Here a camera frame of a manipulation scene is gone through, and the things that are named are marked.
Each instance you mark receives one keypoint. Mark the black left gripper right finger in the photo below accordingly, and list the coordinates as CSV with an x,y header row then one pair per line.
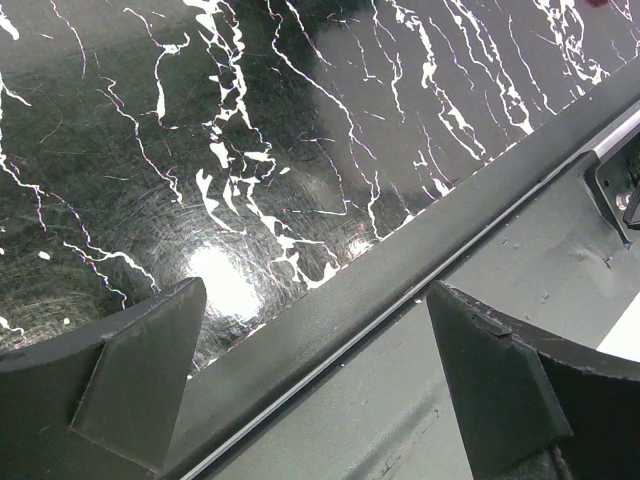
x,y
530,404

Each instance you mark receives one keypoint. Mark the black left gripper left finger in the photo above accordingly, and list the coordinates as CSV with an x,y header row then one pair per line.
x,y
101,401

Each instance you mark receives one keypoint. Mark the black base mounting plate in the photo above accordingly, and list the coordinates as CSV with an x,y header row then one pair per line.
x,y
348,383

